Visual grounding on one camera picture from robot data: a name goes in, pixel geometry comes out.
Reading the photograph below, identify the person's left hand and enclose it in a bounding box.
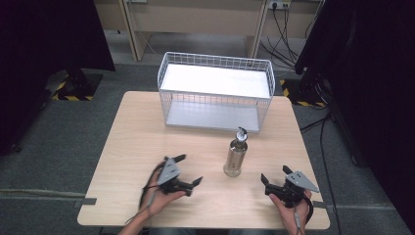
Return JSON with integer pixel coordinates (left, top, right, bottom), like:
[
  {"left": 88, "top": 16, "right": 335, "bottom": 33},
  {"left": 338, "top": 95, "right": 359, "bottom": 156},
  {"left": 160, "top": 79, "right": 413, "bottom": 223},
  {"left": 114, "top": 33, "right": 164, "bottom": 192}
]
[{"left": 144, "top": 161, "right": 188, "bottom": 217}]

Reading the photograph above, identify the beige wooden desk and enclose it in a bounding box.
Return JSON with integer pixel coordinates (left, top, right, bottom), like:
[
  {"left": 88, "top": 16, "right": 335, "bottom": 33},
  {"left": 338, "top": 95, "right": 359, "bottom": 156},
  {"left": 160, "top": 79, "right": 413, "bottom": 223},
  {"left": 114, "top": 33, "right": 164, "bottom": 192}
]
[{"left": 93, "top": 0, "right": 325, "bottom": 62}]

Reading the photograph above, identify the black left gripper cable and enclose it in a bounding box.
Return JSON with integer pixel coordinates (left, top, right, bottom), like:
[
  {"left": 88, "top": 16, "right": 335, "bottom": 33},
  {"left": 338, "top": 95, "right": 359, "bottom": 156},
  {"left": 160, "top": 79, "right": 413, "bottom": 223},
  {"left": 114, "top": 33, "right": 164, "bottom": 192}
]
[{"left": 138, "top": 162, "right": 165, "bottom": 211}]

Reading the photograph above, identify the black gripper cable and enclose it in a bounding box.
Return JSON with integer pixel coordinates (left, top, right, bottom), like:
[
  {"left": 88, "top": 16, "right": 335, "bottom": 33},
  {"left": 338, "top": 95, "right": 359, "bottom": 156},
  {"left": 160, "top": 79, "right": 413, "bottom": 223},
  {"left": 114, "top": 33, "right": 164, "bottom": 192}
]
[
  {"left": 304, "top": 191, "right": 315, "bottom": 227},
  {"left": 138, "top": 162, "right": 165, "bottom": 211}
]

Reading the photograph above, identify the black curtain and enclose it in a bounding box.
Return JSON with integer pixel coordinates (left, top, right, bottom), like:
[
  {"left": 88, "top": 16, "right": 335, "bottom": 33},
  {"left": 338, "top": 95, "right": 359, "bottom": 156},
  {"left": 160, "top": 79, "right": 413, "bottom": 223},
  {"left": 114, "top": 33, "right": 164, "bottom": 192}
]
[
  {"left": 294, "top": 0, "right": 415, "bottom": 234},
  {"left": 0, "top": 0, "right": 116, "bottom": 157}
]

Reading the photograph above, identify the bundle of black cables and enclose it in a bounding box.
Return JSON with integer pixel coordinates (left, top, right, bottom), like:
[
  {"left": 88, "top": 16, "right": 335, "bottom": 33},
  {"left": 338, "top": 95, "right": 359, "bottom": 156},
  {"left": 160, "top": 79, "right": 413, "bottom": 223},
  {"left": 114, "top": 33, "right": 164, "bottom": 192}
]
[{"left": 258, "top": 5, "right": 325, "bottom": 71}]

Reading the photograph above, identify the glass bottle with pump top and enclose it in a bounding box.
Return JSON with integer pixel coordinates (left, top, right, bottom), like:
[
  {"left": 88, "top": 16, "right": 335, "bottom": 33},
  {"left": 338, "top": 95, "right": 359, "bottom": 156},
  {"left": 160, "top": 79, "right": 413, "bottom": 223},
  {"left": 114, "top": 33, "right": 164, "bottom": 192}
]
[{"left": 222, "top": 126, "right": 250, "bottom": 178}]

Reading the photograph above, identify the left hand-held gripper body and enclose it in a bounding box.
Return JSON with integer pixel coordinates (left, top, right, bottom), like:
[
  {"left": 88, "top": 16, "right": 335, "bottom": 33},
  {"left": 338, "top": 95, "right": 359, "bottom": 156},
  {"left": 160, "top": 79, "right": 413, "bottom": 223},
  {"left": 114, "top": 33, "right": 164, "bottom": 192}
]
[{"left": 156, "top": 156, "right": 194, "bottom": 197}]

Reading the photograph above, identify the black floor cable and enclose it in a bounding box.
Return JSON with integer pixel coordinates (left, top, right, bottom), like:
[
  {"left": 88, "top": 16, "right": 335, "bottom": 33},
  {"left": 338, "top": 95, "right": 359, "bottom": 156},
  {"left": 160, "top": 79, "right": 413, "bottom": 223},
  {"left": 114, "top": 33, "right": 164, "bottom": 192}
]
[{"left": 299, "top": 112, "right": 343, "bottom": 235}]

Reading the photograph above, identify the white power strip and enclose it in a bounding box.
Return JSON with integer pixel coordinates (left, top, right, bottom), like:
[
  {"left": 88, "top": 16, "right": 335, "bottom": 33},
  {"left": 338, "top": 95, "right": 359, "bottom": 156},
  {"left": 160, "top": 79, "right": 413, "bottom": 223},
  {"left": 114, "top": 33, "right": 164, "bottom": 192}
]
[{"left": 267, "top": 0, "right": 293, "bottom": 11}]

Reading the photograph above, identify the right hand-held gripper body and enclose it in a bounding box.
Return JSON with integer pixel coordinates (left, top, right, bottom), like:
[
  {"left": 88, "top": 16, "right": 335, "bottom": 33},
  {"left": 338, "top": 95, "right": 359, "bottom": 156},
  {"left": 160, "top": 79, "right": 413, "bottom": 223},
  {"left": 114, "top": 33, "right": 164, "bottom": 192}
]
[{"left": 264, "top": 169, "right": 320, "bottom": 210}]

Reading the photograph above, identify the stand base with striped tape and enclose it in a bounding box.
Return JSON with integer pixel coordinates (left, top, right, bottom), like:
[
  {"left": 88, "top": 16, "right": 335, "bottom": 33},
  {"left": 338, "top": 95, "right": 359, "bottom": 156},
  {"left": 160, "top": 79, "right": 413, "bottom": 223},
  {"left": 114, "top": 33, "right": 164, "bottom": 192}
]
[
  {"left": 279, "top": 77, "right": 328, "bottom": 109},
  {"left": 45, "top": 69, "right": 104, "bottom": 103}
]

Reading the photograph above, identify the person's right hand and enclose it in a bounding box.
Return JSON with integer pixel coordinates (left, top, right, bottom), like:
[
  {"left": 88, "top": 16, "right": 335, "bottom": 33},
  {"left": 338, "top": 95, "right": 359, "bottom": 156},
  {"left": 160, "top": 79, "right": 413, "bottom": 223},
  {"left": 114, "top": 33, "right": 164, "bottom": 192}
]
[{"left": 268, "top": 191, "right": 313, "bottom": 229}]

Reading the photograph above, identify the grey left gripper cable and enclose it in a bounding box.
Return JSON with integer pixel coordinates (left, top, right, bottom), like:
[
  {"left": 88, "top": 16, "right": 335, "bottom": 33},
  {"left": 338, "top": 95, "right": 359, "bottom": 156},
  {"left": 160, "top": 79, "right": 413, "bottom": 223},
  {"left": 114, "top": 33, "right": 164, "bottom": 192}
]
[{"left": 124, "top": 190, "right": 159, "bottom": 226}]

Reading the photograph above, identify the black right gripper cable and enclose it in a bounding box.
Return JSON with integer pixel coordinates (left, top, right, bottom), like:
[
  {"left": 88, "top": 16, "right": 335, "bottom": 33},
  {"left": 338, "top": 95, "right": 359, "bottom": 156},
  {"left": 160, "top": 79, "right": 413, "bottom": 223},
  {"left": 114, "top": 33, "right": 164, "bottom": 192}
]
[{"left": 304, "top": 191, "right": 315, "bottom": 227}]

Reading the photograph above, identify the white wire basket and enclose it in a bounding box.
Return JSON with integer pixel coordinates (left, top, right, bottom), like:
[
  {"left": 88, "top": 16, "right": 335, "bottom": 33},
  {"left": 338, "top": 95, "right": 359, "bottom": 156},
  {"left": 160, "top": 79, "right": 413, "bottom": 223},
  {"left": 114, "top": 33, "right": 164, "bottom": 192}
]
[{"left": 157, "top": 51, "right": 276, "bottom": 134}]

